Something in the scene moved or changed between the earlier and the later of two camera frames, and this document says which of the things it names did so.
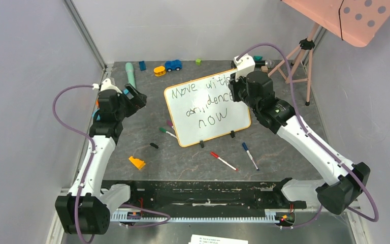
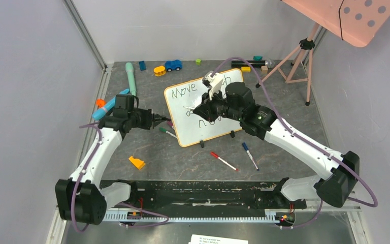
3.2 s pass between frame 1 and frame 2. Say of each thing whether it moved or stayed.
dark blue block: stayed
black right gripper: moved
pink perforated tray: stayed
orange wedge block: stayed
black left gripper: moved
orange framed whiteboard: stayed
